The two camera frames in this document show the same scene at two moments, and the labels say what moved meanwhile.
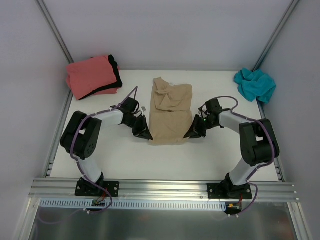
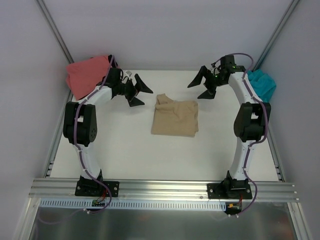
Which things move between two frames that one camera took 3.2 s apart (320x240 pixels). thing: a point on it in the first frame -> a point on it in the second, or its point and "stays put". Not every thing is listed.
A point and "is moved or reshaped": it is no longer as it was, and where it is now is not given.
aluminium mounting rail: (65, 189) stays put
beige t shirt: (171, 112) is moved or reshaped
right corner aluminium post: (275, 33) stays put
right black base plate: (227, 190) stays put
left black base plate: (84, 188) stays put
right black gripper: (200, 123) -> (208, 81)
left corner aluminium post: (56, 33) stays put
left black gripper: (137, 124) -> (132, 89)
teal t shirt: (255, 85) stays put
